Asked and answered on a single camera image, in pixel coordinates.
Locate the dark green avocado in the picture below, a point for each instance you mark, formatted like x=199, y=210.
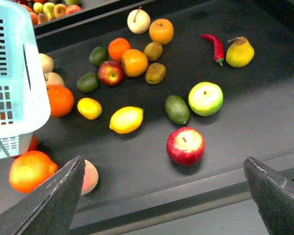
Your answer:
x=177, y=110

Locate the green lime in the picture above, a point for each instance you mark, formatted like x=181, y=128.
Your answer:
x=98, y=55
x=88, y=82

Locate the bumpy orange front left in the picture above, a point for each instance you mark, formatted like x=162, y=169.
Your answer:
x=30, y=170

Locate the red apple front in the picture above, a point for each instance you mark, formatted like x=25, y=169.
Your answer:
x=185, y=146

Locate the white round pear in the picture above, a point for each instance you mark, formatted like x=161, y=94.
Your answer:
x=138, y=21

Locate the light blue carried basket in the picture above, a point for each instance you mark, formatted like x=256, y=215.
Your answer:
x=24, y=103

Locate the small yellow citrus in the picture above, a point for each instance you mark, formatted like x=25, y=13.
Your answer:
x=89, y=108

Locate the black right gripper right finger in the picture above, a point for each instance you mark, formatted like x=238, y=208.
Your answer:
x=273, y=194

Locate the red yellow small apple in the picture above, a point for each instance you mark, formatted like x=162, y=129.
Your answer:
x=111, y=73

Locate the brown kiwi upper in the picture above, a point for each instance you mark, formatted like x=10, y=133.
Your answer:
x=153, y=51

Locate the yellow orange persimmon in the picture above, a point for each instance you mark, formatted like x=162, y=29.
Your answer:
x=161, y=31

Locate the brown kiwi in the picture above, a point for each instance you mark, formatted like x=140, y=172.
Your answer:
x=153, y=51
x=155, y=73

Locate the green lime upper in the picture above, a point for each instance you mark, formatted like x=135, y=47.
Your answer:
x=98, y=55

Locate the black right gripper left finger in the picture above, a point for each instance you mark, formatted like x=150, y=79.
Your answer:
x=49, y=209

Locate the large orange by basket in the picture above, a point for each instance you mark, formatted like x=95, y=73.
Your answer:
x=61, y=100

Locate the yellow pear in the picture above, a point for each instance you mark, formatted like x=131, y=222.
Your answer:
x=240, y=53

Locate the red chili pepper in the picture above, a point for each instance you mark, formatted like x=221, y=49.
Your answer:
x=217, y=46

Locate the orange tangerine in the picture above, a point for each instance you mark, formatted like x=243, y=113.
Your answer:
x=117, y=48

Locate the green yellow apple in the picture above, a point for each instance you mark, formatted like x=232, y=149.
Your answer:
x=205, y=98

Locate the pink peach front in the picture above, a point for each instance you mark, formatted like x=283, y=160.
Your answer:
x=91, y=178

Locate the orange persimmon centre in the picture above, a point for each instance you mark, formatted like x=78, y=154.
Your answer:
x=134, y=63

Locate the green lime lower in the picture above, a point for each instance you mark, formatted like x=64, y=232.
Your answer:
x=88, y=82

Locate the yellow lemon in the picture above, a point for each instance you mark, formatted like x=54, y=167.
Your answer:
x=126, y=120

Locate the brown kiwi lower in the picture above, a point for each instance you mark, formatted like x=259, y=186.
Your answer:
x=155, y=73

